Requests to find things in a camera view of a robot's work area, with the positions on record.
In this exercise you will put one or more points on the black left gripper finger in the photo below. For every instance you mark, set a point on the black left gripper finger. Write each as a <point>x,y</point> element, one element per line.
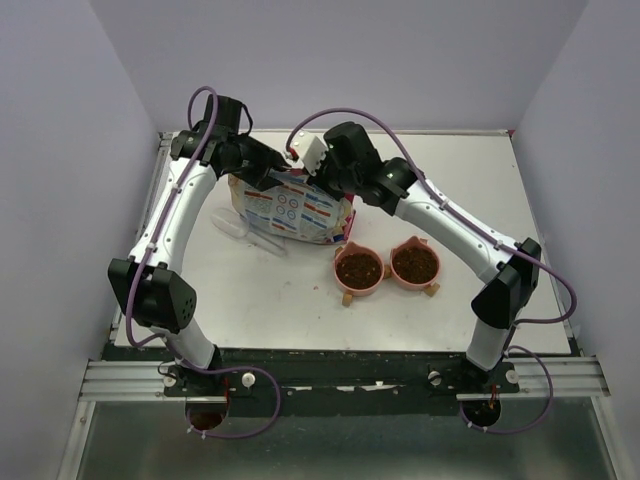
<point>266,180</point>
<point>275,160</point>

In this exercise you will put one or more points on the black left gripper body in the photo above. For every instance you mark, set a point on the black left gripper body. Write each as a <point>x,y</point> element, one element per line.
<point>249,159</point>

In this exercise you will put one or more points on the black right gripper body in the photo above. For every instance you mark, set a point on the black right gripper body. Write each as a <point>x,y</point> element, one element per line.
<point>333,180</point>

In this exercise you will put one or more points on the pet food bag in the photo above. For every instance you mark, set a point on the pet food bag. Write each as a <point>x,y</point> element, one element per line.
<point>294,209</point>

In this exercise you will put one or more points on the clear plastic scoop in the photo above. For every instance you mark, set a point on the clear plastic scoop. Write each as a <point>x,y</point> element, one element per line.
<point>237,227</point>

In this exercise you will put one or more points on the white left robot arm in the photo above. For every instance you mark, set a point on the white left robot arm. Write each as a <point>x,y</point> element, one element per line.
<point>147,283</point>

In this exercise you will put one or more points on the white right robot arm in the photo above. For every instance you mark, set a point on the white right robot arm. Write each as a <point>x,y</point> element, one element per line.
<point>508,269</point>

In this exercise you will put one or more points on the pink left pet bowl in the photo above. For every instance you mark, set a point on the pink left pet bowl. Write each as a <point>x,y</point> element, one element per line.
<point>357,270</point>

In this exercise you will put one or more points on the pink pet bowl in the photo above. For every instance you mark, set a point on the pink pet bowl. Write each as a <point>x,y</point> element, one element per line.
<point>415,266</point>
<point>357,270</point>

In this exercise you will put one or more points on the pink right pet bowl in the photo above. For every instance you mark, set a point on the pink right pet bowl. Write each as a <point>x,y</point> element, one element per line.
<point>415,266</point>

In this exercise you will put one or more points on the brown pet food kibble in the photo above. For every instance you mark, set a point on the brown pet food kibble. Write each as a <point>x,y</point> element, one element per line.
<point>413,264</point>

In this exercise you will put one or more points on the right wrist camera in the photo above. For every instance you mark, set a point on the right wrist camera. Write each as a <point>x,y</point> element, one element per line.
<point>308,149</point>

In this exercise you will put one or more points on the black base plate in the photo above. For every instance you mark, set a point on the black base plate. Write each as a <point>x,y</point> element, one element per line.
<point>255,383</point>

